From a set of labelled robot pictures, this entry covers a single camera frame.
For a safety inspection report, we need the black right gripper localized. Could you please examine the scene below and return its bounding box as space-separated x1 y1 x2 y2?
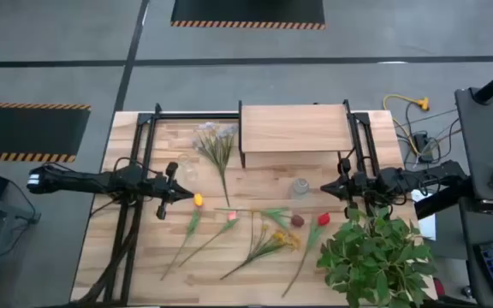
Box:
319 157 380 219

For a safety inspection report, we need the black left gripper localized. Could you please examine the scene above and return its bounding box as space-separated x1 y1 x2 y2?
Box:
143 161 195 221

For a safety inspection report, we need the yellow tulip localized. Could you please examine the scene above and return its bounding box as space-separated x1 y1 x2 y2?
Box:
159 192 205 282

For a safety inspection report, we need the dark maroon tulip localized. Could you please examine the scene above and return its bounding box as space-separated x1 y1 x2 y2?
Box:
213 206 306 229

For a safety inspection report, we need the pink tulip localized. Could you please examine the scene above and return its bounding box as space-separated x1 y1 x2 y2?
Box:
179 209 241 269

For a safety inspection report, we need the pale purple flower bunch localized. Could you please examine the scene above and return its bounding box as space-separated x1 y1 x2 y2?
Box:
191 121 240 209

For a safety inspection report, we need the yellow flower bunch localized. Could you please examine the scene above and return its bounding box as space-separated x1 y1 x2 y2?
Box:
219 209 302 281

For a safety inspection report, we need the wooden shelf with black legs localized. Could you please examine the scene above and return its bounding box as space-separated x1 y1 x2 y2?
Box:
237 100 355 169

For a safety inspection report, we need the smooth clear glass vase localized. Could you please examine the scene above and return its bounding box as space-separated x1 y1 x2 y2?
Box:
176 153 199 183

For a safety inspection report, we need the ribbed clear glass vase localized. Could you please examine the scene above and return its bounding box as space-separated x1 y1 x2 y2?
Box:
289 177 312 201

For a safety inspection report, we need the green leafy potted plant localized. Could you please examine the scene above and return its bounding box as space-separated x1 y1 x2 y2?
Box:
316 204 438 308

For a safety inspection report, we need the black power strip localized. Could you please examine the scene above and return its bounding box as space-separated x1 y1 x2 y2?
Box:
413 131 435 163

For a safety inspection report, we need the white paper sheet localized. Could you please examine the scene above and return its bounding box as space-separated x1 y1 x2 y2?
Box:
409 189 438 241

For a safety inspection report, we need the dark grey side desk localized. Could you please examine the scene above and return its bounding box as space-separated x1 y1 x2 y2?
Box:
454 85 493 308

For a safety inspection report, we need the black hazard-striped floor mat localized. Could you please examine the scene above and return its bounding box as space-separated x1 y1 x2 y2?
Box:
169 0 327 31
0 101 92 163

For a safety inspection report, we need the black metal table frame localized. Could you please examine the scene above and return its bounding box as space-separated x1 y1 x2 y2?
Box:
100 101 380 305

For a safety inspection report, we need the black cable bundle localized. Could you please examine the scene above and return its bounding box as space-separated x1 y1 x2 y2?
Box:
73 200 140 305

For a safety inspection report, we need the black floor cable tangle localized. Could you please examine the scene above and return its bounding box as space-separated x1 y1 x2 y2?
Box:
394 100 464 166

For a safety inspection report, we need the yellow extension cable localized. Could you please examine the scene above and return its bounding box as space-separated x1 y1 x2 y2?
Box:
382 93 431 157

